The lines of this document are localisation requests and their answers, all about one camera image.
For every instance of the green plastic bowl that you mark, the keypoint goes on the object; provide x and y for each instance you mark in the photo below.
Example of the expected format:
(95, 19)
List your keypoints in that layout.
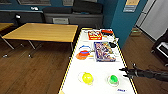
(113, 79)

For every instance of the yellow plastic bowl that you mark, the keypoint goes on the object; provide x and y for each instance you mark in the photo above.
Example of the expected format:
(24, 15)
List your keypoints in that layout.
(87, 78)

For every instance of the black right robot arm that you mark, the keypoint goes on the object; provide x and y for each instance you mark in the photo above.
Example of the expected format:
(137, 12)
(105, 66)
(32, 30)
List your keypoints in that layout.
(154, 74)

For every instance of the white-top yellow gaming table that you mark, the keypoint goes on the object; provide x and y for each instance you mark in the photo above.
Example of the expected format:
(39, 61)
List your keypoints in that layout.
(98, 71)

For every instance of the black flat object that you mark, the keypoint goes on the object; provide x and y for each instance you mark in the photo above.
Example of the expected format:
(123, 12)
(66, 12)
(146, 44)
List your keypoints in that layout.
(112, 45)

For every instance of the black wheeled cart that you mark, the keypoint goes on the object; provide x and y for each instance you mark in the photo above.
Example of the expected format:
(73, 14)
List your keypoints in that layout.
(161, 48)

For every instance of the brown cardboard box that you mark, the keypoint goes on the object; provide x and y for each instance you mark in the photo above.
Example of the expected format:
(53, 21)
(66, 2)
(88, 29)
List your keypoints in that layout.
(135, 32)

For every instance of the red flat object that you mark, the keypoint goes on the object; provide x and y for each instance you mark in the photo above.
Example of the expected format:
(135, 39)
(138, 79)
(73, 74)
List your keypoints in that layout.
(106, 32)

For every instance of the orange plastic bowl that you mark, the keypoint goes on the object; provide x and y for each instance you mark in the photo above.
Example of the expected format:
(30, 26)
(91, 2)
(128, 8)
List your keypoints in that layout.
(82, 56)

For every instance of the light grey rectangular cushion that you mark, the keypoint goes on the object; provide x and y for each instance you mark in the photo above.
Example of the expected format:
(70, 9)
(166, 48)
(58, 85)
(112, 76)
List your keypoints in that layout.
(61, 20)

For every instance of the yellow wooden table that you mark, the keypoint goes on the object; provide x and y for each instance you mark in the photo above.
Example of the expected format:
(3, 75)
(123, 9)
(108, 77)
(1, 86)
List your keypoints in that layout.
(6, 26)
(43, 32)

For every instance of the interior glass window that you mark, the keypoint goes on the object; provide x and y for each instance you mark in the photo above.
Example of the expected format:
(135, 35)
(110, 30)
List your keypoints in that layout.
(33, 2)

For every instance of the dark grey long sofa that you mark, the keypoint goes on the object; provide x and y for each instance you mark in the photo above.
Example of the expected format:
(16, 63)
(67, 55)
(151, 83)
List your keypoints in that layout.
(20, 16)

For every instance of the yellow framed wall poster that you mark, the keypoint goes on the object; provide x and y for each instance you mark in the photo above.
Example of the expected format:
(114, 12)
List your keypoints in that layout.
(130, 4)

